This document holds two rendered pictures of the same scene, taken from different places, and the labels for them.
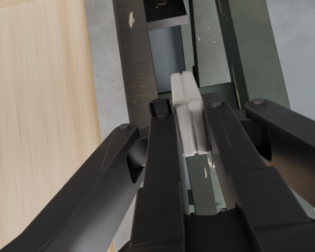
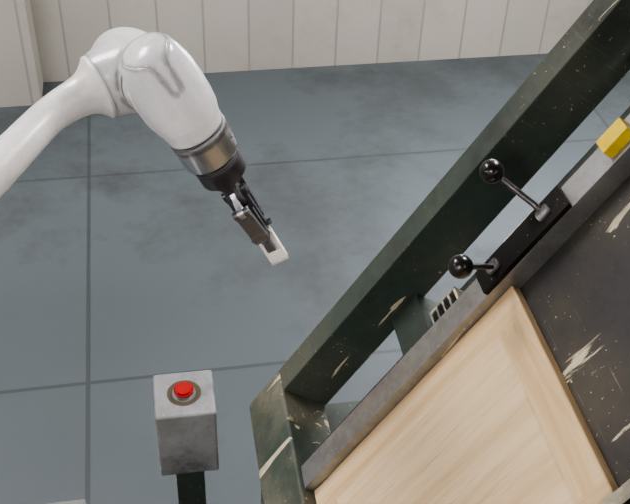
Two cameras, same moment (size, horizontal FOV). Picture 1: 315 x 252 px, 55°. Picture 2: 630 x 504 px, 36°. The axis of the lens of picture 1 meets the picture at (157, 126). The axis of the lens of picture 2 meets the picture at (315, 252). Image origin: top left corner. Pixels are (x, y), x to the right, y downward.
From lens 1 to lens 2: 1.49 m
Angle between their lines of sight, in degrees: 62
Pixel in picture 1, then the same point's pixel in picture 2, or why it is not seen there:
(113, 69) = (371, 398)
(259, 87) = (366, 284)
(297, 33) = not seen: hidden behind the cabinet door
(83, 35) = (360, 450)
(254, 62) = (354, 298)
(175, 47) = not seen: outside the picture
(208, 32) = not seen: hidden behind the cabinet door
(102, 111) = (398, 385)
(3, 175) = (468, 450)
